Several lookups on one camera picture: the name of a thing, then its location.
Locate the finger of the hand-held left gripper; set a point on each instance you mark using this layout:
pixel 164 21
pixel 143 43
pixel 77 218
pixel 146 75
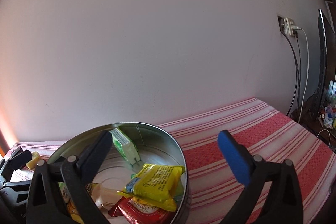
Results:
pixel 19 159

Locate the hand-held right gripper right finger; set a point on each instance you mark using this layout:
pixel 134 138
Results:
pixel 233 158

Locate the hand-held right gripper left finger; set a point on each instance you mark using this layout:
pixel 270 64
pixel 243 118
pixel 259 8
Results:
pixel 97 155

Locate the plain yellow sponge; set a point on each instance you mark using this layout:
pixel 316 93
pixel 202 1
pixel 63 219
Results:
pixel 34 161

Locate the small green tissue pack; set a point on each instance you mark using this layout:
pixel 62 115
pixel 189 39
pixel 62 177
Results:
pixel 123 148

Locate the beige packet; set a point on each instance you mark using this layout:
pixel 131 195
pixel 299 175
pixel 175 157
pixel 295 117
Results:
pixel 107 195

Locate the large green tissue pack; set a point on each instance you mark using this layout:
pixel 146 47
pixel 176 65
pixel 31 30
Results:
pixel 63 191

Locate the yellow snack packet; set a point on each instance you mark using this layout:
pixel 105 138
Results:
pixel 155 179
pixel 73 213

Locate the blue round cookie tin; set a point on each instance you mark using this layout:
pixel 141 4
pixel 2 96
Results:
pixel 157 134

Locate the red snack packet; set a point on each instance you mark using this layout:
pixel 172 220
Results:
pixel 141 212

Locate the red white striped cloth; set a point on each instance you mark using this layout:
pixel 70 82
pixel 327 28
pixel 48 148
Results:
pixel 236 121

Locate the group of small bottles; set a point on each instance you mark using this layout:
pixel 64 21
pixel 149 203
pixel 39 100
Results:
pixel 331 100

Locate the black flat monitor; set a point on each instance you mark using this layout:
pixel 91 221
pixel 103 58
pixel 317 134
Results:
pixel 323 61

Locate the wall socket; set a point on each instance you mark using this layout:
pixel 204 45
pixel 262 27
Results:
pixel 288 26

